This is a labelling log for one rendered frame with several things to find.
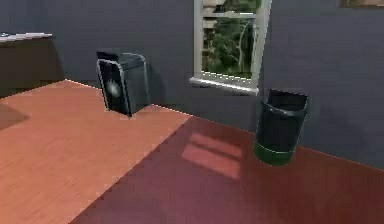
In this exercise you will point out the black square bin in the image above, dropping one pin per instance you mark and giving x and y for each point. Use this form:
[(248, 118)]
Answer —
[(126, 85)]

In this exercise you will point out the white framed window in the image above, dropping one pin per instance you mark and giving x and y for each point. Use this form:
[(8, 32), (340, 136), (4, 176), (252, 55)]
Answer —
[(230, 43)]

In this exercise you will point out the black round bin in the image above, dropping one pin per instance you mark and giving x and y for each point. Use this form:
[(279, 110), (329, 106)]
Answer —
[(279, 130)]

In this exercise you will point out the dark cabinet with white top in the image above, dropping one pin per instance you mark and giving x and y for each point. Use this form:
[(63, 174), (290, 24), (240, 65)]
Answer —
[(26, 63)]

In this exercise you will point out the framed wall picture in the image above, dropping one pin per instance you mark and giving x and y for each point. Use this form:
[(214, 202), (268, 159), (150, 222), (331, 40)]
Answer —
[(361, 2)]

